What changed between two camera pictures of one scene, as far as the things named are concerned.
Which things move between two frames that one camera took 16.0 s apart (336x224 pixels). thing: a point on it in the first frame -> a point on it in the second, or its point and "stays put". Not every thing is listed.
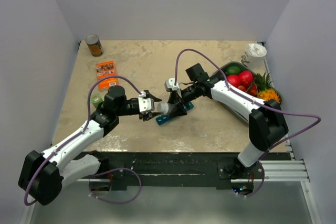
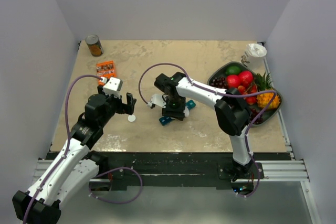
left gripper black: [148, 115] -> [124, 108]
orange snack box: [106, 69] stays put
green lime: [232, 70] stays put
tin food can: [94, 45] stays put
